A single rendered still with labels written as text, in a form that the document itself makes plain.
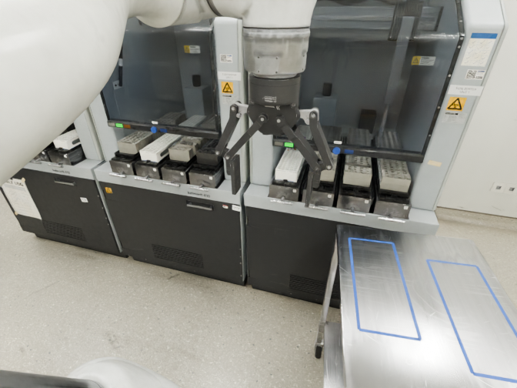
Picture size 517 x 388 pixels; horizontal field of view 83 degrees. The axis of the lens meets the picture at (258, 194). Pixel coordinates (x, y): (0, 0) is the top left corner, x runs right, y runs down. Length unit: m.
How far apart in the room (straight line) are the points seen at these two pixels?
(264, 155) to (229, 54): 0.45
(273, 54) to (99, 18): 0.25
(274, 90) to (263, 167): 0.98
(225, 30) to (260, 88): 0.87
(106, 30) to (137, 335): 1.74
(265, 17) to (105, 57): 0.26
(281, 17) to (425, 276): 0.82
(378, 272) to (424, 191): 0.55
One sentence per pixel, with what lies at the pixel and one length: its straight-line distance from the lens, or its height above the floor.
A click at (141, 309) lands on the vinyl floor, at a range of 1.95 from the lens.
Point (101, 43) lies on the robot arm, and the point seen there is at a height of 1.47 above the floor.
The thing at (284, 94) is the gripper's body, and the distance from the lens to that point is 0.43.
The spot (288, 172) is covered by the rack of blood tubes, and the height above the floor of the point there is 0.86.
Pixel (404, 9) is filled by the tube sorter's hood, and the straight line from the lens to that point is 1.32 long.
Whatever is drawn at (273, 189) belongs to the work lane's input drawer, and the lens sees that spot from 1.33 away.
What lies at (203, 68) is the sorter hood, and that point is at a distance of 1.33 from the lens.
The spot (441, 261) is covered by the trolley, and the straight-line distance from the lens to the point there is 1.09.
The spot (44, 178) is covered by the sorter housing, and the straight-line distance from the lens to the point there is 2.17.
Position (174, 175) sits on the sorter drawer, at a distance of 1.51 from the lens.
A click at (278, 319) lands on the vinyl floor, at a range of 1.79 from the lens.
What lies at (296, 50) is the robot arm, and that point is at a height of 1.44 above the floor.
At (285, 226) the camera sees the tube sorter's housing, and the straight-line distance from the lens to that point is 1.44.
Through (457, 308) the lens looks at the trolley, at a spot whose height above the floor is 0.82.
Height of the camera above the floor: 1.49
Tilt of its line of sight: 33 degrees down
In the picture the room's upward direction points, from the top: straight up
